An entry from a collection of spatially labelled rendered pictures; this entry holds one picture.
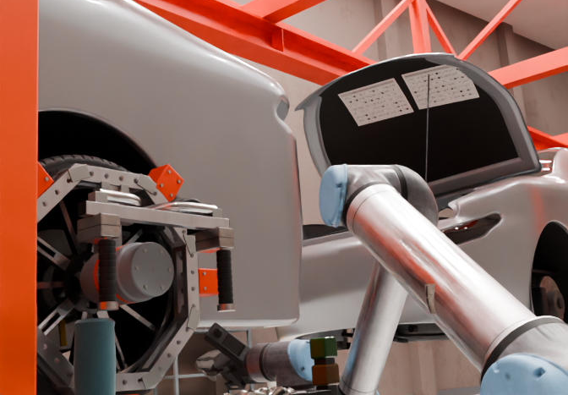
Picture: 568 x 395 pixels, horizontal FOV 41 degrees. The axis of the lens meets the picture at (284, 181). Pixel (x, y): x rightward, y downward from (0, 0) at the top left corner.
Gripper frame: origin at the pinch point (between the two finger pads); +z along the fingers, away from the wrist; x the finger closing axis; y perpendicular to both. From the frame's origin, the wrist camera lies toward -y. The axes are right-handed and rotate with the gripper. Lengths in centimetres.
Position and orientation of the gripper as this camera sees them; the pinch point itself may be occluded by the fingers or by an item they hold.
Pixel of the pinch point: (197, 361)
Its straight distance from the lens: 200.7
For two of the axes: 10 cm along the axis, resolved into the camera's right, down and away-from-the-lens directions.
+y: 5.2, 7.8, 3.5
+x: 4.2, -6.0, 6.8
